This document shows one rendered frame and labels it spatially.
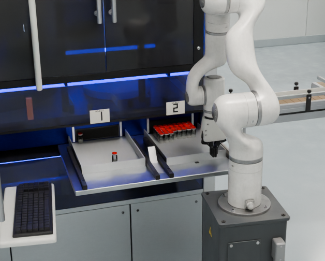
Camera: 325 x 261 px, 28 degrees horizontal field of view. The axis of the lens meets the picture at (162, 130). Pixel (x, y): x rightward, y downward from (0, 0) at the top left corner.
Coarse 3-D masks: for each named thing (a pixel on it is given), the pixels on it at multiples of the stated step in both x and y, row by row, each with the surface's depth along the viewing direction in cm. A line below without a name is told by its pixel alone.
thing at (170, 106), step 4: (184, 100) 287; (168, 104) 285; (172, 104) 286; (180, 104) 287; (184, 104) 287; (168, 108) 286; (172, 108) 286; (180, 108) 287; (184, 108) 288; (168, 112) 286; (172, 112) 287; (176, 112) 288; (180, 112) 288; (184, 112) 289
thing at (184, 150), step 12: (144, 132) 291; (156, 144) 275; (168, 144) 283; (180, 144) 283; (192, 144) 283; (204, 144) 283; (168, 156) 271; (180, 156) 263; (192, 156) 265; (204, 156) 267
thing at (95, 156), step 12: (72, 144) 276; (84, 144) 284; (96, 144) 284; (108, 144) 284; (120, 144) 284; (132, 144) 280; (84, 156) 272; (96, 156) 272; (108, 156) 272; (120, 156) 272; (132, 156) 272; (84, 168) 256; (96, 168) 257; (108, 168) 259; (120, 168) 260
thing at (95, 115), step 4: (92, 112) 276; (96, 112) 277; (100, 112) 277; (104, 112) 278; (108, 112) 278; (92, 116) 277; (96, 116) 277; (100, 116) 278; (104, 116) 278; (108, 116) 279; (92, 120) 277; (96, 120) 278; (100, 120) 278; (104, 120) 279; (108, 120) 280
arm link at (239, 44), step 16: (240, 0) 221; (256, 0) 222; (240, 16) 224; (256, 16) 221; (240, 32) 219; (240, 48) 219; (240, 64) 219; (256, 64) 221; (256, 80) 219; (256, 96) 219; (272, 96) 219; (272, 112) 219
